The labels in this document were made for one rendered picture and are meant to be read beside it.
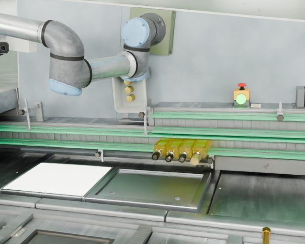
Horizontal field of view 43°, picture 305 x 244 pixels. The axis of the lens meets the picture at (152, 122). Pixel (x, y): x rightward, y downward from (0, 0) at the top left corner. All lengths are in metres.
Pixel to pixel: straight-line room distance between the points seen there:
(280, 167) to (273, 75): 0.42
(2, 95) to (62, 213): 0.90
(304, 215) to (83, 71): 0.96
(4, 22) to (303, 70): 1.26
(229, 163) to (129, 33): 0.76
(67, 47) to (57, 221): 0.68
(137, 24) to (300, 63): 0.75
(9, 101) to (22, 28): 0.93
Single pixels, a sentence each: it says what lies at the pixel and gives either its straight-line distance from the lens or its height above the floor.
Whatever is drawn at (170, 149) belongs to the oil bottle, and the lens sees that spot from 1.67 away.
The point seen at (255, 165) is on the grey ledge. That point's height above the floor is 0.88.
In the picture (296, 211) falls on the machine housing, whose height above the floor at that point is 1.21.
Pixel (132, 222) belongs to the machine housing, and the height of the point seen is 1.42.
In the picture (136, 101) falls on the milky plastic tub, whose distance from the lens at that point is 2.00.
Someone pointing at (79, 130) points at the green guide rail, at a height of 0.92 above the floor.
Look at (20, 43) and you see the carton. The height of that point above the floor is 1.10.
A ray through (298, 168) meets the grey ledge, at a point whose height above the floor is 0.88.
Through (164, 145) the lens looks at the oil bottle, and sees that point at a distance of 1.69.
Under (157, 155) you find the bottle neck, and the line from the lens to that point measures 1.64.
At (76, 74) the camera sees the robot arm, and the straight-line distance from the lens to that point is 1.36.
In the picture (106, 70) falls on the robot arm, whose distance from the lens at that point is 1.50.
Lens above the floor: 2.60
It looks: 66 degrees down
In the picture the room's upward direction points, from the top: 133 degrees counter-clockwise
